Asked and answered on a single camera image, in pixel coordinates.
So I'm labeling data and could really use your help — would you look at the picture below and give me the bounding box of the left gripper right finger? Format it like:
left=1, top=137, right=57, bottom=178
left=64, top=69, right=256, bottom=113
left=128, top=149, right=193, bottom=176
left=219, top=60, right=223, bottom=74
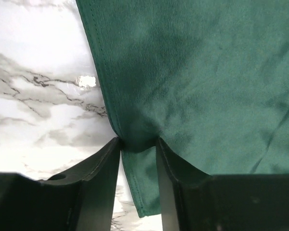
left=156, top=139, right=289, bottom=231

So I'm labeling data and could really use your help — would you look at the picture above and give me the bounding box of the dark green cloth napkin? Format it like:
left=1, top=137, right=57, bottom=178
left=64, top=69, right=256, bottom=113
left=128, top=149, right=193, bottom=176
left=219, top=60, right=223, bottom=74
left=77, top=0, right=289, bottom=217

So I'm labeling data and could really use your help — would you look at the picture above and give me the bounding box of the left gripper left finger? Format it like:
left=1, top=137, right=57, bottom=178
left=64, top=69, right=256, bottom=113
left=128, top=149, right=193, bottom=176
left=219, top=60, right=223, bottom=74
left=0, top=138, right=120, bottom=231

